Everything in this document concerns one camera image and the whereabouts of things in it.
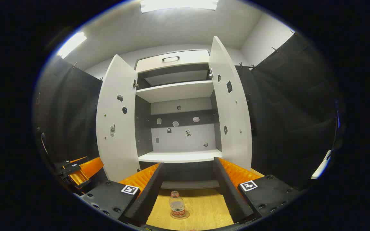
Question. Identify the clear plastic bottle red label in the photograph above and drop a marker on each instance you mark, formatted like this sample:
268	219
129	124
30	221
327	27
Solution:
177	203

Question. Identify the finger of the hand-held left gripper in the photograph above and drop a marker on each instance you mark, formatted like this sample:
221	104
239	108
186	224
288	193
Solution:
92	165
77	178

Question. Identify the white cabinet shelf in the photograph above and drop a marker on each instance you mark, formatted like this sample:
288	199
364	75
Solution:
175	91
180	156

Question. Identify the white flat panel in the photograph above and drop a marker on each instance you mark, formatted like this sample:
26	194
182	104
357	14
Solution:
321	165

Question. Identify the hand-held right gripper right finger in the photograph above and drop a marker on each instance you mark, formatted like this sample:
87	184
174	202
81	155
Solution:
228	192

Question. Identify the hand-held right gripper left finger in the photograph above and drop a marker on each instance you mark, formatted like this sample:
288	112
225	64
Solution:
151	192

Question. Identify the white cabinet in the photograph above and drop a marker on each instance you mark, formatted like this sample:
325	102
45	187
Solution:
178	138

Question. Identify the white cabinet door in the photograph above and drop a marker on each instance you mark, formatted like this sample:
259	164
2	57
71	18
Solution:
117	150
231	115

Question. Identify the round wooden coaster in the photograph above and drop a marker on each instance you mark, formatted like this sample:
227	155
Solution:
186	215

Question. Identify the white cabinet drawer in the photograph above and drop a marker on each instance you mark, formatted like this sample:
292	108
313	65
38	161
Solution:
191	57

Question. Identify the metal door hinge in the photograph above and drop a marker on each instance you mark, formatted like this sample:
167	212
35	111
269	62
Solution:
135	84
210	73

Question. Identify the black backdrop cloth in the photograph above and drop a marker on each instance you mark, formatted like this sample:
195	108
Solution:
294	112
69	112

